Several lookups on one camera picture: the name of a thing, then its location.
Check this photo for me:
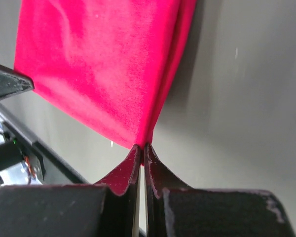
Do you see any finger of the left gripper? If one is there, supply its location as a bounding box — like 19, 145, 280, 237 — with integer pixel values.
0, 64, 34, 100

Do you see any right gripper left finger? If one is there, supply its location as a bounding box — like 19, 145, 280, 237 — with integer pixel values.
0, 145, 141, 237

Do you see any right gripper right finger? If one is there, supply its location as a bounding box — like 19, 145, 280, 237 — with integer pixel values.
144, 144, 295, 237

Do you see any crimson red t shirt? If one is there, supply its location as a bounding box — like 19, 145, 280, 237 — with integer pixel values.
13, 0, 198, 150

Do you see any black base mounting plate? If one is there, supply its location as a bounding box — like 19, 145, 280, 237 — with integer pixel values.
2, 120, 88, 185

